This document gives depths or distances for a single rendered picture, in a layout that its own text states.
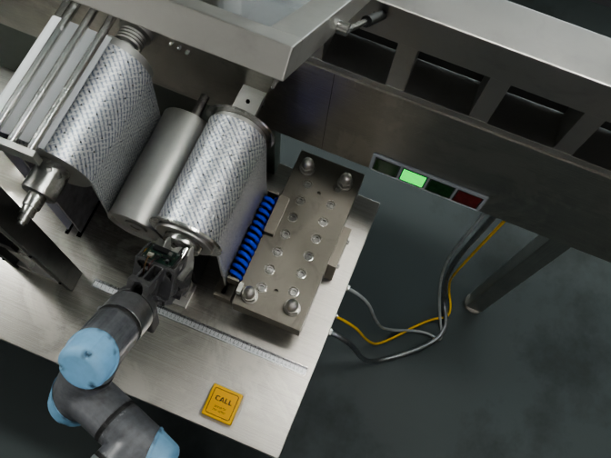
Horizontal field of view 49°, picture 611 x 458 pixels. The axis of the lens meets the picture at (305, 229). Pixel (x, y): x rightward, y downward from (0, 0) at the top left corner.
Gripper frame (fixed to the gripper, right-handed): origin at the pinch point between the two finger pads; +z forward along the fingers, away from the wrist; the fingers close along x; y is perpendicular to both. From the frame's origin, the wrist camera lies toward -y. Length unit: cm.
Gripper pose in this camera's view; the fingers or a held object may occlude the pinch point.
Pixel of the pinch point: (182, 256)
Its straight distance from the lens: 125.6
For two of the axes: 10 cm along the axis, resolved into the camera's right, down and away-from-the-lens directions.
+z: 2.6, -4.5, 8.5
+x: -9.2, -3.7, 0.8
